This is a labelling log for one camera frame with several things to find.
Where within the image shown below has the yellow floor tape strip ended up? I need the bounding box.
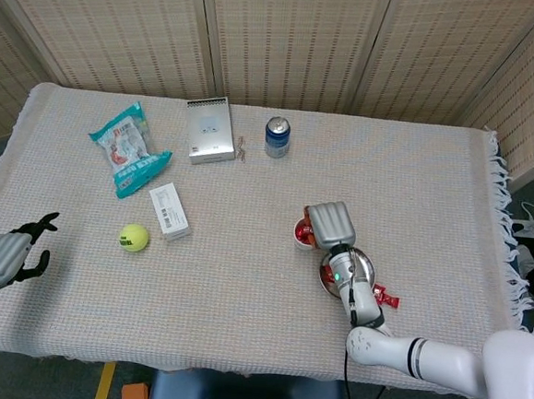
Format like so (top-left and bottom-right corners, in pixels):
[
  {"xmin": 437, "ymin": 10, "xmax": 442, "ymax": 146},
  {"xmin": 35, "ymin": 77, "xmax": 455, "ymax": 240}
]
[{"xmin": 92, "ymin": 361, "xmax": 117, "ymax": 399}]

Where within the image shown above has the orange block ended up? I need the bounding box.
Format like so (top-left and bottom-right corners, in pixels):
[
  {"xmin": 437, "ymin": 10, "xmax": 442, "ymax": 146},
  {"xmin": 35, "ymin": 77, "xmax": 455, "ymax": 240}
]
[{"xmin": 120, "ymin": 381, "xmax": 150, "ymax": 399}]

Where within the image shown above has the small pile of paper clips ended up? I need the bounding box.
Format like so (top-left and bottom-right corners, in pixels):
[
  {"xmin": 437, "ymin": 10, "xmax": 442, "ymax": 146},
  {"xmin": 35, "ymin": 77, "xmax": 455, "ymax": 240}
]
[{"xmin": 235, "ymin": 135, "xmax": 251, "ymax": 165}]

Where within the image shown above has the silver metal bowl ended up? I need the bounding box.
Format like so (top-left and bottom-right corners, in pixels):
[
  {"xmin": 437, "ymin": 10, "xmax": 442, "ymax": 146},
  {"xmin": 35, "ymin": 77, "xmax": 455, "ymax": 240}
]
[{"xmin": 316, "ymin": 243, "xmax": 378, "ymax": 304}]

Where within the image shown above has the small white barcode box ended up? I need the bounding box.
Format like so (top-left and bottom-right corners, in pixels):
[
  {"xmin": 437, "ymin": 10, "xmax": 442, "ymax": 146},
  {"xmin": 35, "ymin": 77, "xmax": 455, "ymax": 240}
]
[{"xmin": 145, "ymin": 180, "xmax": 196, "ymax": 244}]

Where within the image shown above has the yellow tennis ball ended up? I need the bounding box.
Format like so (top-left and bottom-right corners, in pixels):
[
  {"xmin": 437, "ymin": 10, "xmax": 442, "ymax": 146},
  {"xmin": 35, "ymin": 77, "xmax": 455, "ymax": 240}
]
[{"xmin": 118, "ymin": 222, "xmax": 151, "ymax": 255}]

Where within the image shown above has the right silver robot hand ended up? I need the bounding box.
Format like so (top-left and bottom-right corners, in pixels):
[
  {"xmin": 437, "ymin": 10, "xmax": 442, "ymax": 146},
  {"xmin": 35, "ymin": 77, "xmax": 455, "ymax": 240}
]
[{"xmin": 300, "ymin": 199, "xmax": 360, "ymax": 254}]

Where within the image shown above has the white paper cup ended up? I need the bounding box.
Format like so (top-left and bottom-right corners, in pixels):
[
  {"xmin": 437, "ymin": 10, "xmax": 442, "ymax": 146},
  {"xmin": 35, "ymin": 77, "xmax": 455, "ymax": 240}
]
[{"xmin": 291, "ymin": 217, "xmax": 323, "ymax": 252}]

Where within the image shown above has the white clamp stand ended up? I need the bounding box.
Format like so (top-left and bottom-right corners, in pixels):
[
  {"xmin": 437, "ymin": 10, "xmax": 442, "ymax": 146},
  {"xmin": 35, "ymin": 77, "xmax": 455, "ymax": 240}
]
[{"xmin": 509, "ymin": 216, "xmax": 534, "ymax": 240}]

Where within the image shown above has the beige waffle-weave tablecloth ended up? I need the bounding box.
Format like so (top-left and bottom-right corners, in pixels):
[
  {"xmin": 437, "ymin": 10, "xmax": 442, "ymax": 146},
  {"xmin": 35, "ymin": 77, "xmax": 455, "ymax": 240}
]
[{"xmin": 0, "ymin": 76, "xmax": 534, "ymax": 399}]

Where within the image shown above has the silver grey flat box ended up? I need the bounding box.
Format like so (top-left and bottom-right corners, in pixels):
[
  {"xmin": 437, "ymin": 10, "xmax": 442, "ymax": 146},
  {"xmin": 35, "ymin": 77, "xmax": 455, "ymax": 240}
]
[{"xmin": 181, "ymin": 93, "xmax": 241, "ymax": 170}]

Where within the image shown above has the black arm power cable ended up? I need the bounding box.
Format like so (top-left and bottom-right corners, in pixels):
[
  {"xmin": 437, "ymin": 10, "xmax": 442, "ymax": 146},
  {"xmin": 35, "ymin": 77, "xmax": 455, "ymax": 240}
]
[{"xmin": 339, "ymin": 346, "xmax": 388, "ymax": 399}]

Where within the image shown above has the teal snack bag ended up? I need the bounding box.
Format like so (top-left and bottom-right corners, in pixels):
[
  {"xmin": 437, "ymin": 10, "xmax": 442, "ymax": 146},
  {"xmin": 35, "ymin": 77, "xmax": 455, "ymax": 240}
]
[{"xmin": 83, "ymin": 97, "xmax": 177, "ymax": 204}]

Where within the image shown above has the blue soda can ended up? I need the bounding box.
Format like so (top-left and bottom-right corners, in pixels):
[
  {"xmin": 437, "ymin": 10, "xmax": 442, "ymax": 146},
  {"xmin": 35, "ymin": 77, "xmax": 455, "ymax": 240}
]
[{"xmin": 263, "ymin": 114, "xmax": 293, "ymax": 160}]

